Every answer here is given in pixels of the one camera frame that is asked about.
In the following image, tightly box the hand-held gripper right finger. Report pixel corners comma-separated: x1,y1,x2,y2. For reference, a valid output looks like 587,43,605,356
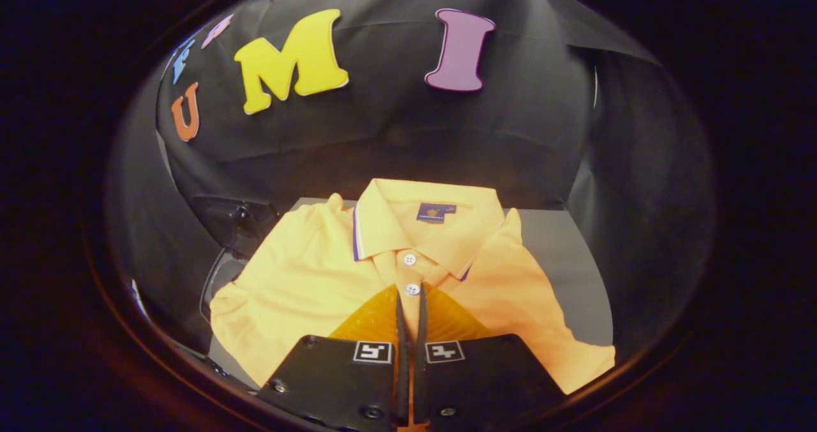
412,284,569,429

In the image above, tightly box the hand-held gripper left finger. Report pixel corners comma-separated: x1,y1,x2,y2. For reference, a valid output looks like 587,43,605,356
257,284,410,432

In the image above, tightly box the orange polo shirt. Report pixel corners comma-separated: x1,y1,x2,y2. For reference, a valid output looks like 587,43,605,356
209,178,617,396

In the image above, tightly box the dark glass washing machine lid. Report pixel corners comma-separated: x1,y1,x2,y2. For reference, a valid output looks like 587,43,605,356
190,194,280,324

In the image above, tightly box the beige cabinet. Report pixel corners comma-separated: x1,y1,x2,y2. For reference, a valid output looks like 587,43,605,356
207,197,615,389

